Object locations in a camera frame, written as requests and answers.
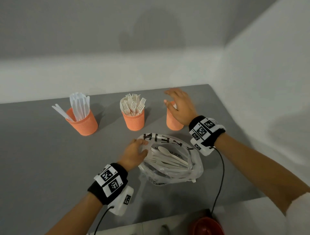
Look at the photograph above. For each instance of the person's left hand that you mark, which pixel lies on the person's left hand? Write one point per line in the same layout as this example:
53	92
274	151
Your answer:
133	155

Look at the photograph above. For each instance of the person's right hand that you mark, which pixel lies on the person's right hand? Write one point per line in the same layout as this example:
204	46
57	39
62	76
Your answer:
185	109

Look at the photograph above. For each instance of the orange mesh cup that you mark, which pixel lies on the orange mesh cup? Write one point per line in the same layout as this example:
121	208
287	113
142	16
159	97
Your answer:
134	122
84	126
173	123

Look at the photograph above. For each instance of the bunch of white plastic forks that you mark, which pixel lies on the bunch of white plastic forks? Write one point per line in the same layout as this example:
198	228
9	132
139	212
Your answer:
132	104

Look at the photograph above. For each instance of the clear plastic bag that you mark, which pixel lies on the clear plastic bag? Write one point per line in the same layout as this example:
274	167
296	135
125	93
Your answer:
196	169

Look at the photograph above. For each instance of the bunch of white plastic knives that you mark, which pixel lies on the bunch of white plastic knives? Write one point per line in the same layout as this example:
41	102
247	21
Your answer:
78	104

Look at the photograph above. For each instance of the person's left forearm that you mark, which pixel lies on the person's left forearm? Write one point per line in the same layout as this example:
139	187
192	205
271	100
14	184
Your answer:
77	218

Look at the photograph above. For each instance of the person's right forearm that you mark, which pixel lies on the person's right forearm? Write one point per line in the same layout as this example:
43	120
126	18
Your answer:
261	169

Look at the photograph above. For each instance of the black marker wristband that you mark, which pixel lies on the black marker wristband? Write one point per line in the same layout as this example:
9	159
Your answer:
97	192
216	135

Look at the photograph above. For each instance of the red round object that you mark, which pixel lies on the red round object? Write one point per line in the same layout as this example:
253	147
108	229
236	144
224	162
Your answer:
207	227

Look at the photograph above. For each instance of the white shirt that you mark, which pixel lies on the white shirt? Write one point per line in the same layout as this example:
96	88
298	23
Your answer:
300	218

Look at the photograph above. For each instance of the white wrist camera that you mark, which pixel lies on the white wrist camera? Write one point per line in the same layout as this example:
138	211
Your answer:
121	208

